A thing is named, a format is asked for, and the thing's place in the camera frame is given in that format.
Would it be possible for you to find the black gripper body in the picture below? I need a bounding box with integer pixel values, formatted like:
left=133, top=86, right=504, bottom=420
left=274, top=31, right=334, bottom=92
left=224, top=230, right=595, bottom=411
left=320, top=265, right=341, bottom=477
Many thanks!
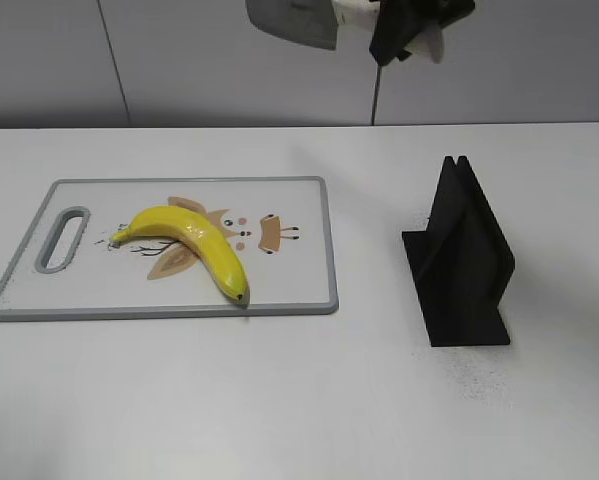
left=369, top=0, right=476, bottom=65

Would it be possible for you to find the white-handled kitchen knife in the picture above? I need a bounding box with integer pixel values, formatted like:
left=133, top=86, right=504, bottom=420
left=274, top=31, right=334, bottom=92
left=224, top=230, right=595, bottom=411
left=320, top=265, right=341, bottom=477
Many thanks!
left=245, top=0, right=380, bottom=51

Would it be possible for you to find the yellow plastic banana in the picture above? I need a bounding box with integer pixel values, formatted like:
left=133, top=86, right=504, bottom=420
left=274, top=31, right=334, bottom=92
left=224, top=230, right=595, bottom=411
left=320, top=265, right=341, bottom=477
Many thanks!
left=110, top=205, right=249, bottom=303

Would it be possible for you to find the white grey-rimmed cutting board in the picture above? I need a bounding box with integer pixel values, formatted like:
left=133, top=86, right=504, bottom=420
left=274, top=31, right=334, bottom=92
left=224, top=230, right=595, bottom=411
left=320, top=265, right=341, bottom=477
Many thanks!
left=0, top=176, right=338, bottom=322

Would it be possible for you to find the black knife stand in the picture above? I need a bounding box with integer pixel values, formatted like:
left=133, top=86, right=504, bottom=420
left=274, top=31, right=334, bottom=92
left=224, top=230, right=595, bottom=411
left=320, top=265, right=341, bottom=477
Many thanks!
left=402, top=156, right=515, bottom=347

